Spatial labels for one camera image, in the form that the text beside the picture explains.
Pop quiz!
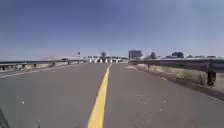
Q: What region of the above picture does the tree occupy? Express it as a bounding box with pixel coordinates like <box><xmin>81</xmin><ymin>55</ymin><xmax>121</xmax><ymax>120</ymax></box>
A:
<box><xmin>100</xmin><ymin>51</ymin><xmax>107</xmax><ymax>60</ymax></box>
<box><xmin>171</xmin><ymin>51</ymin><xmax>185</xmax><ymax>60</ymax></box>
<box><xmin>149</xmin><ymin>51</ymin><xmax>157</xmax><ymax>60</ymax></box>

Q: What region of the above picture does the grey asphalt road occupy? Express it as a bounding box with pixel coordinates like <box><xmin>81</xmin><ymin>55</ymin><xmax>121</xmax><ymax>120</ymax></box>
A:
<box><xmin>0</xmin><ymin>62</ymin><xmax>224</xmax><ymax>128</ymax></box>

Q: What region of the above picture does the building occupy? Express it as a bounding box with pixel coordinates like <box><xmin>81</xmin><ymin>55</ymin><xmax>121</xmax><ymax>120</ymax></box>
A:
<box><xmin>128</xmin><ymin>49</ymin><xmax>144</xmax><ymax>61</ymax></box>

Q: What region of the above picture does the pole with sign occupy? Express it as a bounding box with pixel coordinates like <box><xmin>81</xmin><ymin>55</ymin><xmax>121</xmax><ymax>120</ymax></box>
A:
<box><xmin>76</xmin><ymin>51</ymin><xmax>82</xmax><ymax>63</ymax></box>

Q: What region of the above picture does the row of white barriers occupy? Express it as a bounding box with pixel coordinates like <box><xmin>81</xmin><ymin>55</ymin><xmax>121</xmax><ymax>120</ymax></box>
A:
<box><xmin>87</xmin><ymin>57</ymin><xmax>122</xmax><ymax>64</ymax></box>

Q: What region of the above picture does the yellow painted line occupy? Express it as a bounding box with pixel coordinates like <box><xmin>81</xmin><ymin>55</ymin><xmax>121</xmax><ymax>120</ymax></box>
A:
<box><xmin>87</xmin><ymin>63</ymin><xmax>113</xmax><ymax>128</ymax></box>

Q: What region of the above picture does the white painted line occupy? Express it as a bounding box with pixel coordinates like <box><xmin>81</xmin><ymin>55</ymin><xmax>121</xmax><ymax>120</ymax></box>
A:
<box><xmin>0</xmin><ymin>63</ymin><xmax>82</xmax><ymax>80</ymax></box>

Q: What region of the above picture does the grey metal guardrail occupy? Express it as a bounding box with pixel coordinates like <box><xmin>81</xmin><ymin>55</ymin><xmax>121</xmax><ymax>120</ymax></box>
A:
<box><xmin>128</xmin><ymin>58</ymin><xmax>224</xmax><ymax>87</ymax></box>
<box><xmin>0</xmin><ymin>59</ymin><xmax>88</xmax><ymax>72</ymax></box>

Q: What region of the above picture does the pale dirt verge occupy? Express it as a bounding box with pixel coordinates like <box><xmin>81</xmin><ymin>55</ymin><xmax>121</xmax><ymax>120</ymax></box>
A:
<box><xmin>132</xmin><ymin>63</ymin><xmax>224</xmax><ymax>102</ymax></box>

